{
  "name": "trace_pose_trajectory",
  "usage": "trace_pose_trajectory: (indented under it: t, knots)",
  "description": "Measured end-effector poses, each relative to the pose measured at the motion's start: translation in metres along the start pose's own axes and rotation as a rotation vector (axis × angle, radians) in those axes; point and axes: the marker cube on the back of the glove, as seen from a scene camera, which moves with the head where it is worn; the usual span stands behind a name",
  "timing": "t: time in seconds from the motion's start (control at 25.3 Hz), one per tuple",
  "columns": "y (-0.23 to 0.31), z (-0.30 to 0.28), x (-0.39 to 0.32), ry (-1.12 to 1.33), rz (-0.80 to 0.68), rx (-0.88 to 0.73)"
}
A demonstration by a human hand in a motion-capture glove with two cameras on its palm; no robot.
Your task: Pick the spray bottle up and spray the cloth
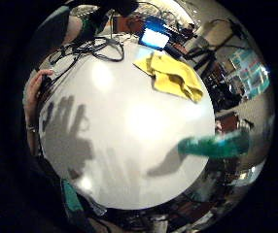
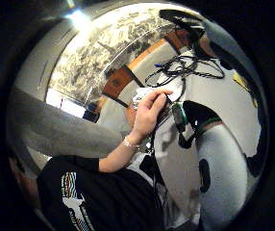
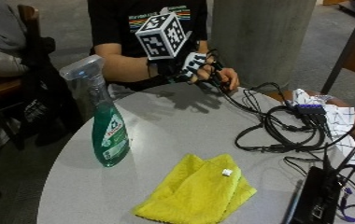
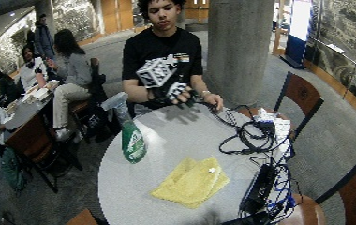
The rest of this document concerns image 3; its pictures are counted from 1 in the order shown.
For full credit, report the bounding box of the purple hub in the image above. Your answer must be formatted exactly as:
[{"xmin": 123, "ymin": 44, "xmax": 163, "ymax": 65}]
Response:
[{"xmin": 294, "ymin": 104, "xmax": 327, "ymax": 117}]

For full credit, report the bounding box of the black electronics box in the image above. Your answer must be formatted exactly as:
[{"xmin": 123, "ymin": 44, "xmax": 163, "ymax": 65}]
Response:
[{"xmin": 288, "ymin": 165, "xmax": 346, "ymax": 224}]

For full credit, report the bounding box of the yellow microfibre cloth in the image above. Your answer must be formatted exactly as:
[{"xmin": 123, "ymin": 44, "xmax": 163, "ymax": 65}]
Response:
[{"xmin": 131, "ymin": 152, "xmax": 258, "ymax": 224}]

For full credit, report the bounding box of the coiled black cable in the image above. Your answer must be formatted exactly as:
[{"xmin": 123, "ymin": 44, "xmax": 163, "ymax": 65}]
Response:
[{"xmin": 234, "ymin": 105, "xmax": 331, "ymax": 154}]

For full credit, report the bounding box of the black bag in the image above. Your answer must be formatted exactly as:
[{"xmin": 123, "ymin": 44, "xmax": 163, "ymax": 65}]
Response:
[{"xmin": 19, "ymin": 36, "xmax": 83, "ymax": 147}]

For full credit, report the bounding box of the grey concrete pillar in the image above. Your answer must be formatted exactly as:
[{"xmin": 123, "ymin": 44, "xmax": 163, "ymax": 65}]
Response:
[{"xmin": 209, "ymin": 0, "xmax": 318, "ymax": 90}]

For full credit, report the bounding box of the the person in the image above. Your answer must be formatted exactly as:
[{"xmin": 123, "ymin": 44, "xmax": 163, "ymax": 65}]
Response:
[{"xmin": 86, "ymin": 0, "xmax": 210, "ymax": 93}]

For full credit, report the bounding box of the white checked cloth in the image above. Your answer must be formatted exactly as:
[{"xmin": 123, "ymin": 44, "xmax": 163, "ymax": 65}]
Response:
[{"xmin": 283, "ymin": 88, "xmax": 355, "ymax": 166}]

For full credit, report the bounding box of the wooden chair with grey garment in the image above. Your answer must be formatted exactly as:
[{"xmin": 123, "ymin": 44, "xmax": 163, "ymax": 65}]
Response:
[{"xmin": 0, "ymin": 4, "xmax": 58, "ymax": 151}]

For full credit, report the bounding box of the black glove cable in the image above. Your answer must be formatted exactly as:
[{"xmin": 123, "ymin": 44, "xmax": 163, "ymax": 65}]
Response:
[{"xmin": 205, "ymin": 49, "xmax": 299, "ymax": 133}]

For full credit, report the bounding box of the black cable bundle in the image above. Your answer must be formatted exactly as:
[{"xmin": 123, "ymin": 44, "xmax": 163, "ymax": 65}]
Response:
[{"xmin": 282, "ymin": 112, "xmax": 355, "ymax": 224}]

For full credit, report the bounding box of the green spray bottle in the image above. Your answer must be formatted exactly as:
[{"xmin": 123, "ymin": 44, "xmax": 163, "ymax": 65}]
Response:
[{"xmin": 58, "ymin": 54, "xmax": 131, "ymax": 168}]

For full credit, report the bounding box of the white marker cube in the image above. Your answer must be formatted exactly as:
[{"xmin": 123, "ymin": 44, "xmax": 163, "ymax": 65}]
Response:
[{"xmin": 134, "ymin": 11, "xmax": 189, "ymax": 61}]

